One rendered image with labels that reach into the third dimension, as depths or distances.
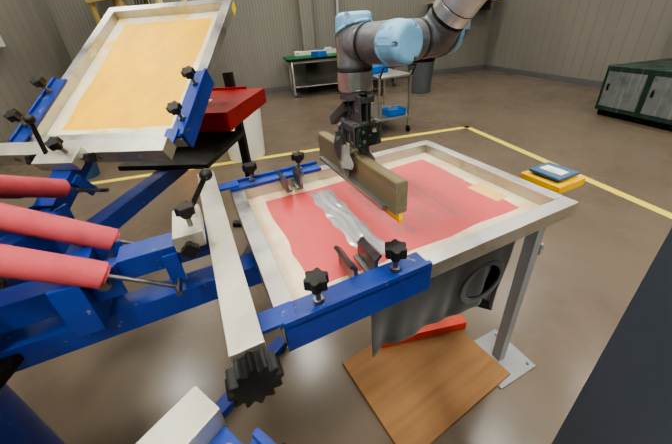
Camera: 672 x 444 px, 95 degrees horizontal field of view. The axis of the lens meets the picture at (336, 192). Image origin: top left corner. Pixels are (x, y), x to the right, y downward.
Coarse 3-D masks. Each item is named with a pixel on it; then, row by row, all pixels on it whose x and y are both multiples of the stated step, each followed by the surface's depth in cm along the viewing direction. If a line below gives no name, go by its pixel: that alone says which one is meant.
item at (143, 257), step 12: (204, 228) 69; (144, 240) 67; (156, 240) 66; (168, 240) 66; (120, 252) 63; (132, 252) 63; (144, 252) 63; (156, 252) 63; (168, 252) 64; (180, 252) 66; (204, 252) 68; (120, 264) 61; (132, 264) 62; (144, 264) 63; (156, 264) 64; (132, 276) 63
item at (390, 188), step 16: (320, 144) 94; (336, 160) 85; (352, 160) 76; (368, 160) 71; (352, 176) 78; (368, 176) 70; (384, 176) 64; (384, 192) 65; (400, 192) 62; (400, 208) 64
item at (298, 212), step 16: (416, 176) 105; (432, 176) 104; (448, 176) 103; (304, 192) 100; (336, 192) 98; (272, 208) 92; (288, 208) 91; (304, 208) 91; (320, 208) 90; (352, 208) 89; (288, 224) 84; (304, 224) 83; (320, 224) 83
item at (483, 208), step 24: (456, 192) 93; (360, 216) 85; (480, 216) 82; (288, 240) 78; (312, 240) 77; (336, 240) 76; (384, 240) 75; (408, 240) 75; (432, 240) 74; (312, 264) 69; (336, 264) 69
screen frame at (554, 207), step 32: (384, 160) 115; (448, 160) 112; (256, 192) 98; (512, 192) 91; (544, 192) 83; (256, 224) 79; (512, 224) 72; (544, 224) 75; (256, 256) 67; (448, 256) 64
